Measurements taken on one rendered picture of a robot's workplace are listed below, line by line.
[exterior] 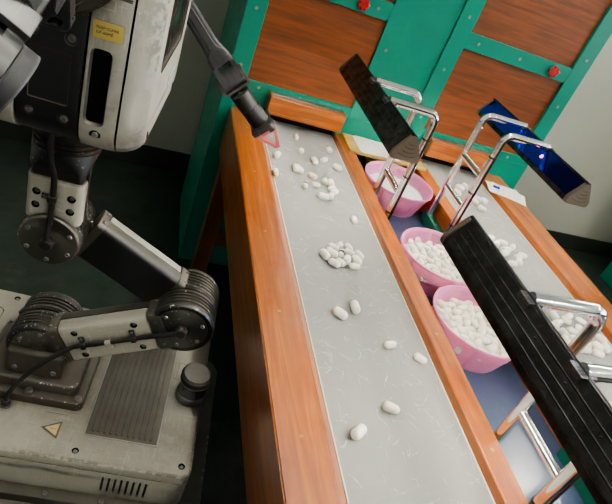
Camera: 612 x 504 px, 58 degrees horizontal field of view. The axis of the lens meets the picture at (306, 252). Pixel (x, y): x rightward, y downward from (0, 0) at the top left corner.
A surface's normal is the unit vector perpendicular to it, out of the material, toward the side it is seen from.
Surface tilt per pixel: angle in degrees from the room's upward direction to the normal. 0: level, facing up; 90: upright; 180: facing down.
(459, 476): 0
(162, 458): 1
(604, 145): 90
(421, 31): 90
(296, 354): 0
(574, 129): 90
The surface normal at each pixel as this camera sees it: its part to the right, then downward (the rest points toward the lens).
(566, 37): 0.16, 0.61
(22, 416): 0.32, -0.78
